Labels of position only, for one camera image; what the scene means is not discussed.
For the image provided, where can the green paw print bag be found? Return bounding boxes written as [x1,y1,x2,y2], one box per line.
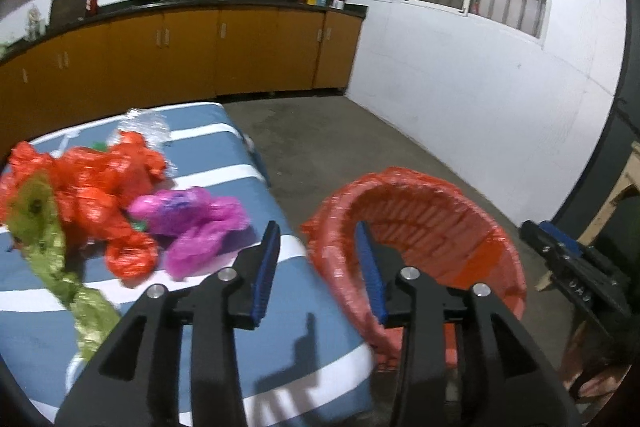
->
[6,172,119,362]

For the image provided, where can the red bottle on counter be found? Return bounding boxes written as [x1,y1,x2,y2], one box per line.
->
[86,0,100,17]

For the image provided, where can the blue white striped tablecloth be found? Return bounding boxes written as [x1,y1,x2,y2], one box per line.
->
[1,102,374,426]

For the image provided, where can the red plastic bag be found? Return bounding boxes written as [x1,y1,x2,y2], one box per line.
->
[0,142,55,225]
[49,130,170,282]

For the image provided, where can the lower wooden kitchen cabinets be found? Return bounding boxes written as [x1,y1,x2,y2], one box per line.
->
[1,6,363,154]

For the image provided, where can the red plastic trash basket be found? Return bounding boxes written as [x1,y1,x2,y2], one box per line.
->
[302,167,527,372]

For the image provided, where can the black kitchen countertop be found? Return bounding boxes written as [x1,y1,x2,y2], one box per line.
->
[1,0,368,64]

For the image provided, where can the dark cutting board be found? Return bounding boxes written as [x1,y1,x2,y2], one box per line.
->
[48,0,88,29]

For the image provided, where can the purple plastic bag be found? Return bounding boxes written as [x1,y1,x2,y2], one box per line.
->
[128,186,250,280]

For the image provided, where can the glass jar on counter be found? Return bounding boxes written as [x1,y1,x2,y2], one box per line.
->
[26,5,41,41]

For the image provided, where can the large clear bubble wrap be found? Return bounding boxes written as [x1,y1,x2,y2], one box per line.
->
[106,109,175,183]

